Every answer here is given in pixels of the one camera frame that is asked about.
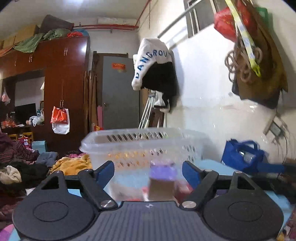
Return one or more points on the grey metal door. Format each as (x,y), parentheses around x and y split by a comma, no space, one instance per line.
(120,103)

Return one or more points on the purple tissue pack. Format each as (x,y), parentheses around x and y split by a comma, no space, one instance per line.
(162,178)

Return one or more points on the orange white plastic bag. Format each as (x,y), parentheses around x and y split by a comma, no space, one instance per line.
(60,121)

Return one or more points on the red hanging plastic bag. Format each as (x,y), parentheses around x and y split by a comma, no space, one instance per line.
(224,22)

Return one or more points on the dark red wooden wardrobe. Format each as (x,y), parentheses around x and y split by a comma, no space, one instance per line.
(63,63)

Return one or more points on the green cloth on wardrobe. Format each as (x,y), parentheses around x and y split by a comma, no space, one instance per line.
(29,45)

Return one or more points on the dark clothes pile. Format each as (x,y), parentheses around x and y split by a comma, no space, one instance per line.
(19,171)

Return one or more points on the blue shopping bag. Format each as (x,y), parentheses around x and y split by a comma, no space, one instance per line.
(242,156)

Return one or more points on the yellow blanket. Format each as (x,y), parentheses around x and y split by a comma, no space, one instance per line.
(72,166)

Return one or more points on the white plastic laundry basket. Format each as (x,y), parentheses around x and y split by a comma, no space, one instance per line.
(133,152)

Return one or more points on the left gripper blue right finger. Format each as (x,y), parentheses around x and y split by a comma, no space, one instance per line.
(202,183)

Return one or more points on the white cap with blue letters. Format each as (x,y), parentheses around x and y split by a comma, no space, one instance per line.
(150,51)

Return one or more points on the metal crutches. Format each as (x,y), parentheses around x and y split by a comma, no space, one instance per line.
(144,121)

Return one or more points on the black television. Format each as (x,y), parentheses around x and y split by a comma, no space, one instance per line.
(24,112)

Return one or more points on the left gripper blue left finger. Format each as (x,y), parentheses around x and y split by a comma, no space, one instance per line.
(93,183)

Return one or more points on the brown hanging bag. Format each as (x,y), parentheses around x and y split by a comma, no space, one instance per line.
(265,88)

